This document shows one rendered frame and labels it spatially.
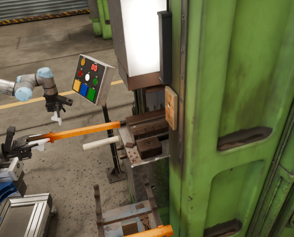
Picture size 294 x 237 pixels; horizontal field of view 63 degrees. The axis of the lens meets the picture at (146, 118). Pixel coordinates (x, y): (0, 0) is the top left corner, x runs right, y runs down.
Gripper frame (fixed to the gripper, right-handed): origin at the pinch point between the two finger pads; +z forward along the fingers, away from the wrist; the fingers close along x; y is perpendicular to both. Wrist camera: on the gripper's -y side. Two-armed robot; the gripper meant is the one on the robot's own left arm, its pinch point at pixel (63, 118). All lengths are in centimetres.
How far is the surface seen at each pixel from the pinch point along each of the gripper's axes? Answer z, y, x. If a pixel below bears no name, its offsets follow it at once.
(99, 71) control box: -21.9, -25.7, -19.8
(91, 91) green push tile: -9.4, -18.6, -15.7
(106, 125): -19, -33, 37
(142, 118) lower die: -6, -51, 16
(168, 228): -10, -56, 87
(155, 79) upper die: -37, -59, 27
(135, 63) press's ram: -49, -50, 35
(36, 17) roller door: 82, 253, -710
